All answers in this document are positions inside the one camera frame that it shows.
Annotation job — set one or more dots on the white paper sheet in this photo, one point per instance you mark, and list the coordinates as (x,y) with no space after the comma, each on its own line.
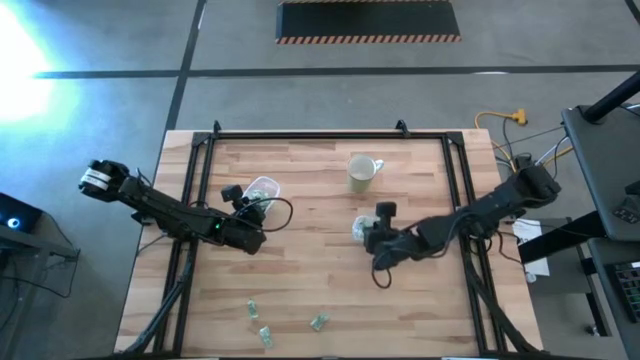
(527,230)

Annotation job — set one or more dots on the black controller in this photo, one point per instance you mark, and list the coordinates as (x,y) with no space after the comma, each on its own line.
(627,212)

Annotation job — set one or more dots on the dark grey side desk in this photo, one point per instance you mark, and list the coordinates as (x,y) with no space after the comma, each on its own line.
(607,250)

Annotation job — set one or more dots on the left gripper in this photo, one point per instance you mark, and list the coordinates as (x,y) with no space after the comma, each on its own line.
(252,235)

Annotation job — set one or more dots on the small clear plastic container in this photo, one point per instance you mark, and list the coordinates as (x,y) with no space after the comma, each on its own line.
(357,230)

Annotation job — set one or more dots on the rectangular clear plastic container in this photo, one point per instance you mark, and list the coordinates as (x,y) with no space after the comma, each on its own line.
(270,187)

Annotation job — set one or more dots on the black aluminium table frame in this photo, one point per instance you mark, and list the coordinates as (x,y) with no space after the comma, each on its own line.
(325,135)

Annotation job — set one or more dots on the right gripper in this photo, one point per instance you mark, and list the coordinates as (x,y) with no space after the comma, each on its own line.
(385,245)

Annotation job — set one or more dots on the black box with blue light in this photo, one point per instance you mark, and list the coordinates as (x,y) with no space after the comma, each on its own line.
(22,210)

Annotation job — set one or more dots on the grey metal desk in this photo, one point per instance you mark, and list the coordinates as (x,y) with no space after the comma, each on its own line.
(30,240)

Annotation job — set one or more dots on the cream ceramic mug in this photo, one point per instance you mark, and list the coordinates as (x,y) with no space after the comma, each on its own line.
(361,170)

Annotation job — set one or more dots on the black pole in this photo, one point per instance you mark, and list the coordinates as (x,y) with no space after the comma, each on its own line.
(615,95)

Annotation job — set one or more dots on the black power strip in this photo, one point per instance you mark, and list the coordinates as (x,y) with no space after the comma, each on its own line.
(522,159)

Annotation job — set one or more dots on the grey desk top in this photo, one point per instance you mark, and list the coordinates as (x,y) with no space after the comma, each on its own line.
(605,165)

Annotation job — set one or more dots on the black desk leg bar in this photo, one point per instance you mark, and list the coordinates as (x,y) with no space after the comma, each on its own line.
(560,240)

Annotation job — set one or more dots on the green stevia packet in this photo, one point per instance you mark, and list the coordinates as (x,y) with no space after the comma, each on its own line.
(359,225)
(253,309)
(265,337)
(320,322)
(260,192)

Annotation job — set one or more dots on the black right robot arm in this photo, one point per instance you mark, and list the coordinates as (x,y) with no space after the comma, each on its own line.
(500,200)

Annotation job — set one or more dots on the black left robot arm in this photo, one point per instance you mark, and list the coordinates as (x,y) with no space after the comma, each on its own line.
(165,215)

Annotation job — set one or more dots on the black keyboard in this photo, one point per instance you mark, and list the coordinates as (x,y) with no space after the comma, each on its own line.
(627,290)

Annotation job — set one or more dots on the black hazard-striped floor mat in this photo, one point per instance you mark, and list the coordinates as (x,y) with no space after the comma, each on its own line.
(367,20)

